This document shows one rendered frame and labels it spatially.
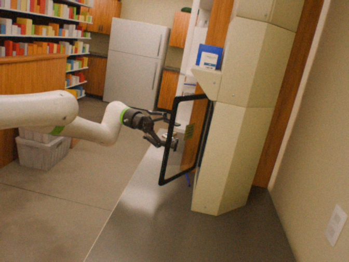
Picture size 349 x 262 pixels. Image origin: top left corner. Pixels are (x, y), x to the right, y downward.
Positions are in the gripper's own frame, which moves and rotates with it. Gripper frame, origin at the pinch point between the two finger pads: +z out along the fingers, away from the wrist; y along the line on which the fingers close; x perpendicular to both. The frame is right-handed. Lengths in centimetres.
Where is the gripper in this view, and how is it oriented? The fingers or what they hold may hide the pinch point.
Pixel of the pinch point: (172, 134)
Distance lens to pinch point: 124.6
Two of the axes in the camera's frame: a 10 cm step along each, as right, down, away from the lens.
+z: 8.1, 3.2, -4.9
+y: 1.8, -9.3, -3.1
